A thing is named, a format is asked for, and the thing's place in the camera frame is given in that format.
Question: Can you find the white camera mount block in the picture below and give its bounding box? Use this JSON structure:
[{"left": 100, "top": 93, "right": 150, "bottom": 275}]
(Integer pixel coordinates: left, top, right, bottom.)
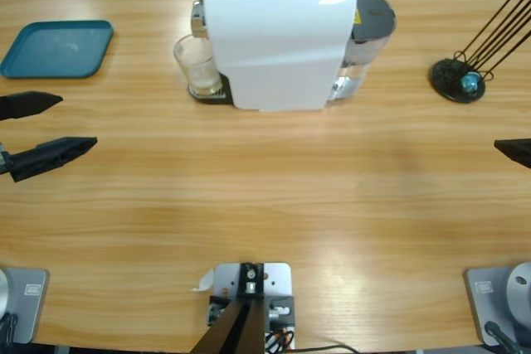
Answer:
[{"left": 207, "top": 261, "right": 298, "bottom": 351}]

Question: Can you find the clear water tank black lid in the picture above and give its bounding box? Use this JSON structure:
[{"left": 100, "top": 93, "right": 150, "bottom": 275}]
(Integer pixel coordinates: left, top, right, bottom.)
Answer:
[{"left": 327, "top": 0, "right": 397, "bottom": 103}]

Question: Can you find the clear drinking glass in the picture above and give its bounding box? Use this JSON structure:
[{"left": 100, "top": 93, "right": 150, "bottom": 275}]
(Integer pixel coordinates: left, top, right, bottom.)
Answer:
[{"left": 173, "top": 33, "right": 224, "bottom": 98}]

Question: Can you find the black cable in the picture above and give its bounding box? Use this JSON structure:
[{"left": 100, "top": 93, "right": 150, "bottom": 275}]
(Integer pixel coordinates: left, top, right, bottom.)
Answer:
[
  {"left": 296, "top": 342, "right": 358, "bottom": 354},
  {"left": 0, "top": 313, "right": 20, "bottom": 347},
  {"left": 484, "top": 320, "right": 522, "bottom": 354}
]

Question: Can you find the white paper tag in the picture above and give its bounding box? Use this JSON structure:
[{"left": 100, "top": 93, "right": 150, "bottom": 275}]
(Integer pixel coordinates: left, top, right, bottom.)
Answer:
[{"left": 190, "top": 269, "right": 216, "bottom": 293}]

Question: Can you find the black capsule holder with rods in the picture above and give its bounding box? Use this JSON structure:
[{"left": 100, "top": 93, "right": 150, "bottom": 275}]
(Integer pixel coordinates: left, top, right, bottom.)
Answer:
[{"left": 428, "top": 0, "right": 531, "bottom": 104}]

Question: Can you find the teal plastic tray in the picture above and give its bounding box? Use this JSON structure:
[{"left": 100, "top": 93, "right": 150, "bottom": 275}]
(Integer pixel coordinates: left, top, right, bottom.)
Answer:
[{"left": 0, "top": 19, "right": 115, "bottom": 80}]

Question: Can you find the black camera post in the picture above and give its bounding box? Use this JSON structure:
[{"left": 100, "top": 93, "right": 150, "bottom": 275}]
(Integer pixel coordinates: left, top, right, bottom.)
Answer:
[{"left": 191, "top": 261, "right": 266, "bottom": 354}]

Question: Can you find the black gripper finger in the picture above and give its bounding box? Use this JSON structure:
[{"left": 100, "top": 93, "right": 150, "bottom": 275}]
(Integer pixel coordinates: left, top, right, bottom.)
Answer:
[{"left": 494, "top": 138, "right": 531, "bottom": 169}]

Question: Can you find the orange wire bundle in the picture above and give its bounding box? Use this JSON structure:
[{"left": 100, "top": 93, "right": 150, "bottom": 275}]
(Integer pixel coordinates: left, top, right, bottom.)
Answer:
[{"left": 265, "top": 327, "right": 295, "bottom": 351}]

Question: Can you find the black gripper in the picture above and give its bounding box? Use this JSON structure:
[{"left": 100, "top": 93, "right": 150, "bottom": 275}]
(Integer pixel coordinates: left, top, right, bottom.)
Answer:
[{"left": 0, "top": 90, "right": 99, "bottom": 183}]

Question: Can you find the white capsule coffee machine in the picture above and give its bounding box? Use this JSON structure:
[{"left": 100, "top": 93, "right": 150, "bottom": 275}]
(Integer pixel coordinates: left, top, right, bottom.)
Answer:
[{"left": 188, "top": 0, "right": 358, "bottom": 114}]

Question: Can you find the blue coffee capsule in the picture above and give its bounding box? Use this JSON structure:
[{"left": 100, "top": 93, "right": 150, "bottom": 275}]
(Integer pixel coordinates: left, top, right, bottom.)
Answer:
[{"left": 460, "top": 73, "right": 481, "bottom": 94}]

